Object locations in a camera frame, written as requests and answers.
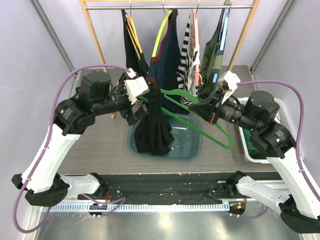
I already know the green velvet hanger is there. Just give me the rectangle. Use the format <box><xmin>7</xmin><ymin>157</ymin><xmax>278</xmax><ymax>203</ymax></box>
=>
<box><xmin>137</xmin><ymin>88</ymin><xmax>235</xmax><ymax>150</ymax></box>

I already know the orange yellow hanger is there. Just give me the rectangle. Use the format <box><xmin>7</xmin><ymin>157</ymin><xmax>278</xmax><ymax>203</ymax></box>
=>
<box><xmin>124</xmin><ymin>13</ymin><xmax>143</xmax><ymax>60</ymax></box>

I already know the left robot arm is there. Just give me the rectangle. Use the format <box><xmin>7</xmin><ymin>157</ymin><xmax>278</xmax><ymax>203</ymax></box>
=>
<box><xmin>11</xmin><ymin>70</ymin><xmax>149</xmax><ymax>207</ymax></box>

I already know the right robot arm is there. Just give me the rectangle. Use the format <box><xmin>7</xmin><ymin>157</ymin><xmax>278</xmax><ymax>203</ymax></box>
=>
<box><xmin>189</xmin><ymin>90</ymin><xmax>320</xmax><ymax>234</ymax></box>

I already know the olive green tank top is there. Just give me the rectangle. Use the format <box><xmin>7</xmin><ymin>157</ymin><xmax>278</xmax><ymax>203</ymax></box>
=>
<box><xmin>195</xmin><ymin>4</ymin><xmax>228</xmax><ymax>102</ymax></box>

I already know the light blue hanger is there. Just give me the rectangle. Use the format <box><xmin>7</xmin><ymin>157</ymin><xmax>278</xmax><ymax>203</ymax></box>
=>
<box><xmin>211</xmin><ymin>0</ymin><xmax>231</xmax><ymax>84</ymax></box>

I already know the navy maroon tank top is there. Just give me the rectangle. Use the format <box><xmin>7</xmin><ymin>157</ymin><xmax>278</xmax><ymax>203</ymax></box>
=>
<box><xmin>145</xmin><ymin>8</ymin><xmax>191</xmax><ymax>116</ymax></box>

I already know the striped black white tank top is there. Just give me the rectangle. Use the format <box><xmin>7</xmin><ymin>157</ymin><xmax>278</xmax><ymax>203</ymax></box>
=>
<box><xmin>176</xmin><ymin>15</ymin><xmax>199</xmax><ymax>98</ymax></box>

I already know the pink hanger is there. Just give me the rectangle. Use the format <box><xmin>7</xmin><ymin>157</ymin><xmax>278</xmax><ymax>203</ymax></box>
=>
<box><xmin>187</xmin><ymin>8</ymin><xmax>202</xmax><ymax>89</ymax></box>

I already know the neon yellow hanger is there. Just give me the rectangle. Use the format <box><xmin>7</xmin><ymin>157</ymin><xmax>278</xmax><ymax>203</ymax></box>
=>
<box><xmin>151</xmin><ymin>9</ymin><xmax>173</xmax><ymax>58</ymax></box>

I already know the blue plastic tub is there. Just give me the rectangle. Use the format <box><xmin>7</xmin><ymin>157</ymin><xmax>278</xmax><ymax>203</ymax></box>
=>
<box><xmin>127</xmin><ymin>113</ymin><xmax>203</xmax><ymax>162</ymax></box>

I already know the folded green garment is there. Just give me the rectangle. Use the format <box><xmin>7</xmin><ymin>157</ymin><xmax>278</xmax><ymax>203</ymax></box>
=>
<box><xmin>243</xmin><ymin>129</ymin><xmax>260</xmax><ymax>157</ymax></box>

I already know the white plastic basket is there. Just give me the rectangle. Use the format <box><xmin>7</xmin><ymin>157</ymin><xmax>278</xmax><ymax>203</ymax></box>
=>
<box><xmin>237</xmin><ymin>98</ymin><xmax>298</xmax><ymax>165</ymax></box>

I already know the wooden clothes rack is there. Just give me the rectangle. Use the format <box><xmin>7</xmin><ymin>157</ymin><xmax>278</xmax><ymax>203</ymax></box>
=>
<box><xmin>79</xmin><ymin>0</ymin><xmax>260</xmax><ymax>72</ymax></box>

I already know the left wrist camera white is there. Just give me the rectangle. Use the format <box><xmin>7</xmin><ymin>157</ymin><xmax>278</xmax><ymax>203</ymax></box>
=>
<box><xmin>124</xmin><ymin>68</ymin><xmax>150</xmax><ymax>105</ymax></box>

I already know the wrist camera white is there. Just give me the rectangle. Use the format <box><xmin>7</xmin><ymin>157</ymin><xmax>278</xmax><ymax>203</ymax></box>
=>
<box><xmin>218</xmin><ymin>70</ymin><xmax>241</xmax><ymax>104</ymax></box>
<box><xmin>124</xmin><ymin>68</ymin><xmax>150</xmax><ymax>105</ymax></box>

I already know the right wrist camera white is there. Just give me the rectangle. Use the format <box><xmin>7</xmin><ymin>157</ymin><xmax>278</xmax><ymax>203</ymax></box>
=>
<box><xmin>218</xmin><ymin>70</ymin><xmax>241</xmax><ymax>104</ymax></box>

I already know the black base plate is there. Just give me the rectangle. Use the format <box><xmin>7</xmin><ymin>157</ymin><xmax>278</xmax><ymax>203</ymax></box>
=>
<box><xmin>90</xmin><ymin>173</ymin><xmax>244</xmax><ymax>205</ymax></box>

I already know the white slotted cable duct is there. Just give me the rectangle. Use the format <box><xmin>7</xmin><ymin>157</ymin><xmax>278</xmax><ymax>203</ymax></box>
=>
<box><xmin>50</xmin><ymin>201</ymin><xmax>230</xmax><ymax>214</ymax></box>

